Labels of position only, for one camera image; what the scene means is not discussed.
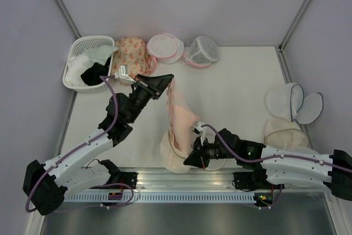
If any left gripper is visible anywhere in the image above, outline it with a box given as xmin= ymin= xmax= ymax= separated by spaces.
xmin=128 ymin=73 xmax=174 ymax=123

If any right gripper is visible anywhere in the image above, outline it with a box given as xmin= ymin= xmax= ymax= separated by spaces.
xmin=184 ymin=135 xmax=237 ymax=169

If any cream empty laundry bag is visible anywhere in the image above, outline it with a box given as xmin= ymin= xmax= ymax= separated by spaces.
xmin=263 ymin=118 xmax=310 ymax=150

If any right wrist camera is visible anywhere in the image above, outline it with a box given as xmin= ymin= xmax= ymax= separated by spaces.
xmin=191 ymin=121 xmax=207 ymax=145

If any pink trim mesh dome bag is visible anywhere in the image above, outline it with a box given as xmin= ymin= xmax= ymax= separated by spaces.
xmin=183 ymin=36 xmax=221 ymax=69

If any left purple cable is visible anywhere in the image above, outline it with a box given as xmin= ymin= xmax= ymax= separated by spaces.
xmin=25 ymin=74 xmax=122 ymax=213

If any black garment in basket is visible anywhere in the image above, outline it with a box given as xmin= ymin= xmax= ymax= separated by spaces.
xmin=80 ymin=57 xmax=111 ymax=86

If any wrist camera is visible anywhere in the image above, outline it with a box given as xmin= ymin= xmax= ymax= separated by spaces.
xmin=114 ymin=64 xmax=135 ymax=85
xmin=191 ymin=121 xmax=207 ymax=145

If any white garment in basket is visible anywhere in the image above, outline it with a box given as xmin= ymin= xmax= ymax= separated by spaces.
xmin=64 ymin=53 xmax=91 ymax=87

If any beige trim mesh laundry bag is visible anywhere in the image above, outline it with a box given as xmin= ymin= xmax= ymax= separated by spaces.
xmin=159 ymin=130 xmax=229 ymax=174

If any floral peach laundry bag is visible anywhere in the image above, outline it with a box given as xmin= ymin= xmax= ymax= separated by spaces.
xmin=111 ymin=36 xmax=157 ymax=79

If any right frame post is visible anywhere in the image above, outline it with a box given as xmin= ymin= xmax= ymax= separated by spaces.
xmin=277 ymin=0 xmax=313 ymax=53

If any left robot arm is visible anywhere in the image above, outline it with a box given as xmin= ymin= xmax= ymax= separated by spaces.
xmin=23 ymin=74 xmax=174 ymax=216

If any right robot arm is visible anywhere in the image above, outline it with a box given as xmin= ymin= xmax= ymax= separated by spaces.
xmin=184 ymin=128 xmax=351 ymax=201

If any frame post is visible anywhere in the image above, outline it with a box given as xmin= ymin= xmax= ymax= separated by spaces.
xmin=53 ymin=0 xmax=81 ymax=39
xmin=277 ymin=0 xmax=313 ymax=53

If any left frame post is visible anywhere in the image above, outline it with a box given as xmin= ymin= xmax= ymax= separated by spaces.
xmin=53 ymin=0 xmax=81 ymax=39

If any blue trim open laundry bag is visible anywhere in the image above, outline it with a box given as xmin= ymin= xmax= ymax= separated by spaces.
xmin=265 ymin=83 xmax=324 ymax=125

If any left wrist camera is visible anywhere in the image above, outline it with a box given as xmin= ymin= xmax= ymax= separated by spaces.
xmin=114 ymin=64 xmax=135 ymax=85

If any pink trim round laundry bag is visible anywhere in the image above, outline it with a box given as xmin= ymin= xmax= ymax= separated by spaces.
xmin=147 ymin=33 xmax=185 ymax=64

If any white slotted cable duct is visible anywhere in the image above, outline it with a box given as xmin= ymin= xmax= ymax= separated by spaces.
xmin=65 ymin=191 xmax=255 ymax=204

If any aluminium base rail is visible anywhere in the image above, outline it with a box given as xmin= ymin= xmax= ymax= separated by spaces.
xmin=38 ymin=166 xmax=339 ymax=192

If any peach pink bra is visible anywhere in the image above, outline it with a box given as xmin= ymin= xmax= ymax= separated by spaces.
xmin=167 ymin=80 xmax=199 ymax=154

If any mint green bra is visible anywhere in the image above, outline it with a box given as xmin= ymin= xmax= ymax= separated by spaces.
xmin=83 ymin=45 xmax=118 ymax=66

